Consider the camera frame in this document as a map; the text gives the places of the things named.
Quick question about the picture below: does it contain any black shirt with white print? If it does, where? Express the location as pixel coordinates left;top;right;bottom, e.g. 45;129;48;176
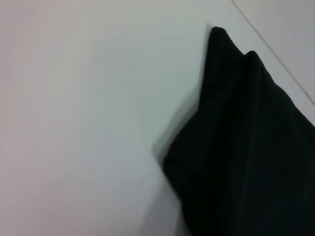
162;26;315;236

